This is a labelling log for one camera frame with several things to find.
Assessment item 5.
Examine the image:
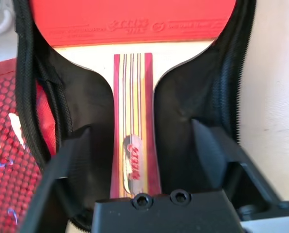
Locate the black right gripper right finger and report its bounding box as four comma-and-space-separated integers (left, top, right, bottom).
192, 119, 289, 214

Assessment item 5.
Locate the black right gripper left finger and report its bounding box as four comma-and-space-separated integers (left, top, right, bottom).
20, 126, 92, 233

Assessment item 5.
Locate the red black paddle case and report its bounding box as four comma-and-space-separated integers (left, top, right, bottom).
0, 0, 257, 233

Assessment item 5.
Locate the red ping-pong paddle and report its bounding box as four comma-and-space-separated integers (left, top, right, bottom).
34, 0, 232, 199

